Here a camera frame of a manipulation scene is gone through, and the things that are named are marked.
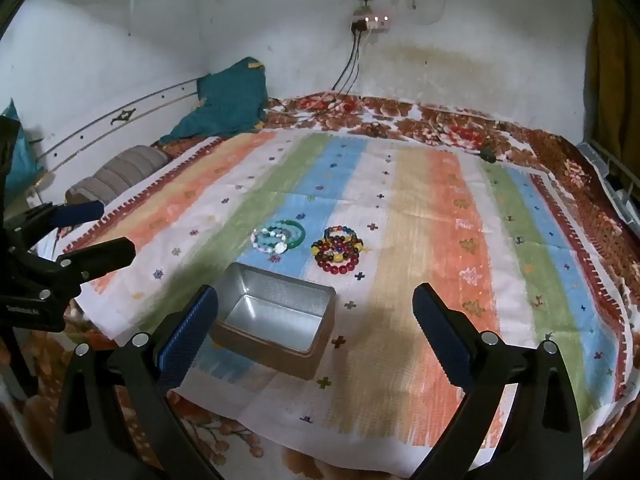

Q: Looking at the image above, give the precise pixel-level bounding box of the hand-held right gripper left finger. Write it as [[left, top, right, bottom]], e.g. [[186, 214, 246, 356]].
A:
[[52, 285, 236, 480]]

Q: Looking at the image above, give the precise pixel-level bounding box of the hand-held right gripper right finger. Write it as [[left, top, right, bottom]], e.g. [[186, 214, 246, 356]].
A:
[[411, 282, 586, 480]]

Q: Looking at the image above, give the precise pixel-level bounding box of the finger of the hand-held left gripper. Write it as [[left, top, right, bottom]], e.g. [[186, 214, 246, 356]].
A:
[[12, 201, 106, 243], [30, 238, 137, 301]]

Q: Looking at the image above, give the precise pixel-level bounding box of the black cable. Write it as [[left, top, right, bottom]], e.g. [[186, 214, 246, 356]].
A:
[[330, 30, 360, 93], [342, 30, 365, 97]]

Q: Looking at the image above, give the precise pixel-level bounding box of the blue cloth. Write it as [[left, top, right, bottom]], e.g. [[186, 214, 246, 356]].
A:
[[0, 100, 42, 196]]

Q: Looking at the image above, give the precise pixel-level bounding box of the silver metal tin box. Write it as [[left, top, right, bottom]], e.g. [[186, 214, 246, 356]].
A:
[[209, 261, 337, 381]]

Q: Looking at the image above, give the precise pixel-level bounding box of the teal garment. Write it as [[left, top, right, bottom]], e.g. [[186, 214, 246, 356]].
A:
[[160, 57, 268, 143]]

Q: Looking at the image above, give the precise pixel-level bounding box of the striped pastel cloth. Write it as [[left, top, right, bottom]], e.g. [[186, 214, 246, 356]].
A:
[[62, 127, 640, 453]]

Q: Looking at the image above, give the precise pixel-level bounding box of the clear plastic container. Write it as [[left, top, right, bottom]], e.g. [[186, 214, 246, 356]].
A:
[[577, 140, 640, 226]]

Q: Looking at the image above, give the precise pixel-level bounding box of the yellow curtain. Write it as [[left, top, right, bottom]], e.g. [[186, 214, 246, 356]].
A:
[[585, 0, 640, 146]]

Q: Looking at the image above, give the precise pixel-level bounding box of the grey striped pillow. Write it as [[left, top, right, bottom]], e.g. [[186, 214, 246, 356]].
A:
[[65, 145, 171, 207]]

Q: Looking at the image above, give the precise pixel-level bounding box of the multicolour bead bracelet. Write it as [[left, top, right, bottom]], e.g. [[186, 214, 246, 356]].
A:
[[322, 226, 365, 256]]

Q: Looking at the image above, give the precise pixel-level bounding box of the white power strip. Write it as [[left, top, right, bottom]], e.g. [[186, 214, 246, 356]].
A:
[[351, 10, 391, 32]]

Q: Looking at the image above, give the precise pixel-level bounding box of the green jade bangle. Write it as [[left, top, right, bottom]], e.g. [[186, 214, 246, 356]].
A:
[[269, 220, 306, 251]]

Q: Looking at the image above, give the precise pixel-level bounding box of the red bead bracelet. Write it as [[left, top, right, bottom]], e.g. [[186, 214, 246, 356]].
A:
[[311, 241, 363, 276]]

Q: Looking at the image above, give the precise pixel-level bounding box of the white turquoise bead bracelet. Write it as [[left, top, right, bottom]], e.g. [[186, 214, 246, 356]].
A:
[[250, 227, 294, 255]]

